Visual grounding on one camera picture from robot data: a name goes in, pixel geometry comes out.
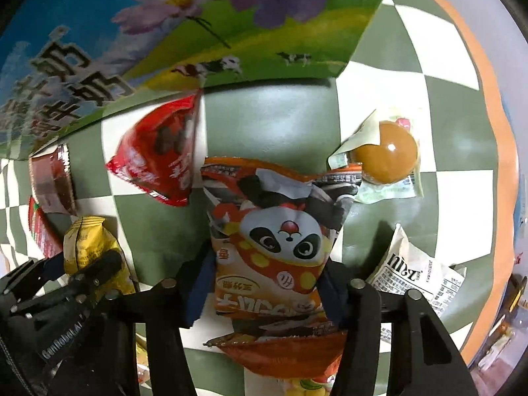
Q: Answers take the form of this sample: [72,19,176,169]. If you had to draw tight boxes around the green yellow snack packet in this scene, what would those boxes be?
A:
[280,375,335,396]

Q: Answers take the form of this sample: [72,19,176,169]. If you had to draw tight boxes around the orange panda snack packet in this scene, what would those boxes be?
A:
[200,156,364,380]

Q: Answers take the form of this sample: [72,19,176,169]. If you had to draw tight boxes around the white black print snack packet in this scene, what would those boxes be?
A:
[365,223,469,343]

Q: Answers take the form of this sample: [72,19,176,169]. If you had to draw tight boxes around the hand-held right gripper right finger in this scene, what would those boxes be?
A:
[317,262,481,396]

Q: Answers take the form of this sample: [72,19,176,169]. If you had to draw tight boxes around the flower print cardboard box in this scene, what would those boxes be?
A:
[0,0,399,161]

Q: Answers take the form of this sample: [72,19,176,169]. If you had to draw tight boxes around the slim red snack packet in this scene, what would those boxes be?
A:
[27,196,64,258]

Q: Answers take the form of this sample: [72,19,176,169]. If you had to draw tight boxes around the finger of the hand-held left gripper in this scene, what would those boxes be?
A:
[0,256,67,295]
[73,250,124,288]

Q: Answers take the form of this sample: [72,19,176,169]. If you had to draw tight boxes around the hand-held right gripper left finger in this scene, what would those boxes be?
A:
[105,243,217,396]

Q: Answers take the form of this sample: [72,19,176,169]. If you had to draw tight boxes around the white brown snack packet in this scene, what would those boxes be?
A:
[29,144,77,215]

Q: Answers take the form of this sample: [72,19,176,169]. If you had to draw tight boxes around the bun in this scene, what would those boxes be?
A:
[328,109,425,205]

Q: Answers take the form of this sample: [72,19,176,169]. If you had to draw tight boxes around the red snack packet dark print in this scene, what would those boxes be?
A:
[105,91,203,207]

